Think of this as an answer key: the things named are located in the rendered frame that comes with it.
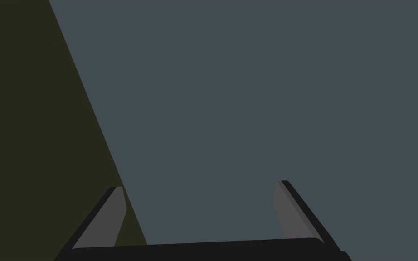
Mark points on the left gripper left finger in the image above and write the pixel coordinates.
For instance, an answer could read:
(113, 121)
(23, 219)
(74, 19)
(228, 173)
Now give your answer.
(104, 219)

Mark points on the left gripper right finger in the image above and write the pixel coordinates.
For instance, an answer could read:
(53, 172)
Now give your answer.
(297, 216)

